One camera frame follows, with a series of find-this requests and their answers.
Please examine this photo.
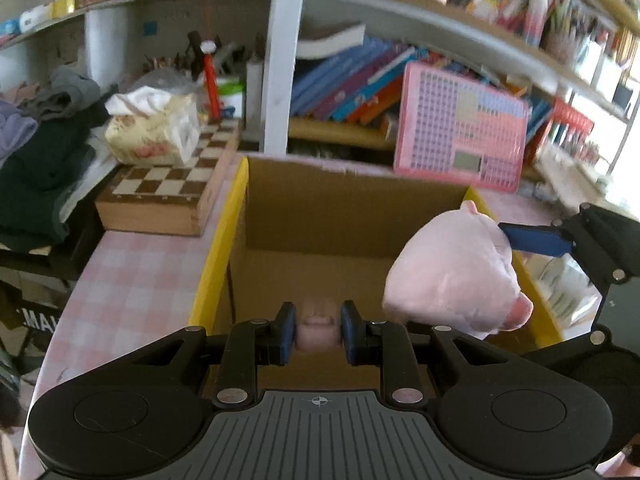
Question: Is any red box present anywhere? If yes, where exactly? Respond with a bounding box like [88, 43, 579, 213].
[524, 99, 596, 162]

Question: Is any dark green cloth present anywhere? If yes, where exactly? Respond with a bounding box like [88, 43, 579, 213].
[0, 115, 108, 252]

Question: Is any pink printed table mat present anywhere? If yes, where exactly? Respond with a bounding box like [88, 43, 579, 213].
[19, 152, 566, 480]

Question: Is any white shelf unit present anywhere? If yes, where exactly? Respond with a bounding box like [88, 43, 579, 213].
[0, 0, 640, 161]

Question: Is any small pale pink toy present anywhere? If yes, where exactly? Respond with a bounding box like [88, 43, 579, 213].
[295, 297, 346, 352]

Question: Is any red stick with white cap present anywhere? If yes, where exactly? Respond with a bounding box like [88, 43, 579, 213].
[199, 39, 224, 122]

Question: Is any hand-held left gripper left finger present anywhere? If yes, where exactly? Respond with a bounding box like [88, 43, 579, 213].
[131, 301, 298, 409]

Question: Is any floral tissue pack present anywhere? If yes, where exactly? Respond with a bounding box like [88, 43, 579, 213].
[103, 85, 202, 167]

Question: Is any wooden chessboard box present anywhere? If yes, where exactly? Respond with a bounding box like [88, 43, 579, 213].
[94, 118, 241, 237]

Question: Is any purple cloth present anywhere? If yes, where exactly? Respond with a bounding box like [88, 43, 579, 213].
[0, 99, 39, 162]

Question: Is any green and white container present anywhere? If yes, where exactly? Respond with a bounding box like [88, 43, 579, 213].
[217, 79, 246, 117]

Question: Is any bundle of pencils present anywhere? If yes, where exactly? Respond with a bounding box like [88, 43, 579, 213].
[141, 50, 193, 77]

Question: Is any pink pig plush toy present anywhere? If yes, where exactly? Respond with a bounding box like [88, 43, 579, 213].
[382, 199, 534, 341]

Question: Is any row of blue books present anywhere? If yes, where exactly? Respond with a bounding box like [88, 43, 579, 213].
[520, 92, 553, 146]

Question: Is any white open book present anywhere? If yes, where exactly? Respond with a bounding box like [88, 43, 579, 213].
[295, 22, 367, 60]

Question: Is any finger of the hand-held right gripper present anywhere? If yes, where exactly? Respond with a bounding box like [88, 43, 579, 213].
[498, 202, 640, 287]
[520, 325, 622, 368]

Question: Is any grey cloth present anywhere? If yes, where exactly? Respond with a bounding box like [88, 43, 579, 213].
[19, 66, 117, 122]

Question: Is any row of colourful books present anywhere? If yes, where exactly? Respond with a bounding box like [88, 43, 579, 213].
[289, 35, 432, 127]

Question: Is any yellow cardboard box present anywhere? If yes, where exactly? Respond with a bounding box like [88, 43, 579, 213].
[189, 156, 564, 397]

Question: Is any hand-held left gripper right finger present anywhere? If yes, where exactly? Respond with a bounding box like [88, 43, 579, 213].
[341, 301, 511, 408]

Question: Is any stack of papers and books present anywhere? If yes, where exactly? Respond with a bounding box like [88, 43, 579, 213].
[534, 150, 623, 328]

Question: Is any row of upright shelf books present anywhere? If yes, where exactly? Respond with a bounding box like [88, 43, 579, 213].
[450, 0, 640, 68]

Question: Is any pink learning tablet toy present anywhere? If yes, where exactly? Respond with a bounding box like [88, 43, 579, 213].
[393, 62, 532, 194]

